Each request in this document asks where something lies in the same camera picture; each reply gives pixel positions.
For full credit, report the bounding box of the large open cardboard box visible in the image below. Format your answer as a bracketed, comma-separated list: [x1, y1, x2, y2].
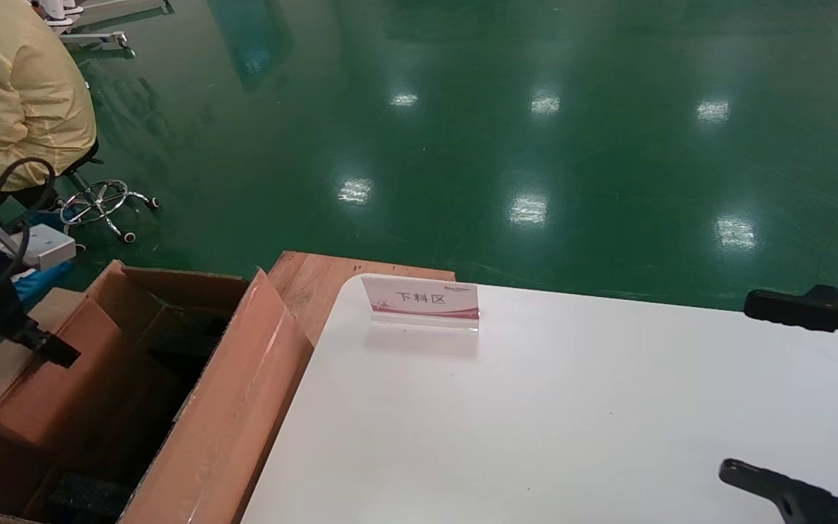
[0, 260, 316, 524]

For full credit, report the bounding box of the person in yellow coat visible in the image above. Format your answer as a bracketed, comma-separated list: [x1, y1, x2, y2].
[0, 0, 98, 306]

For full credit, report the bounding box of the small cardboard box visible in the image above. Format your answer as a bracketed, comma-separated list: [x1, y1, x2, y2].
[0, 287, 126, 450]

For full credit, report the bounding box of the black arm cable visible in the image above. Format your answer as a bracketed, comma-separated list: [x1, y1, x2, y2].
[0, 156, 58, 292]

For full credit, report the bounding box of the white metal stand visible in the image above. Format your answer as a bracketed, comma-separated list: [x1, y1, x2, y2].
[29, 0, 174, 54]

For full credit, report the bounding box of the white red acrylic sign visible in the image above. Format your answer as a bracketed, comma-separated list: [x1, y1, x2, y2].
[360, 274, 481, 334]

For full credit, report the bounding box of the black foam padding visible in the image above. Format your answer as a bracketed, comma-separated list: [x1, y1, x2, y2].
[41, 306, 235, 523]

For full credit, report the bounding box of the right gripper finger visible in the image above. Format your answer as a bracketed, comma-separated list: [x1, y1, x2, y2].
[719, 458, 838, 524]
[743, 284, 838, 362]

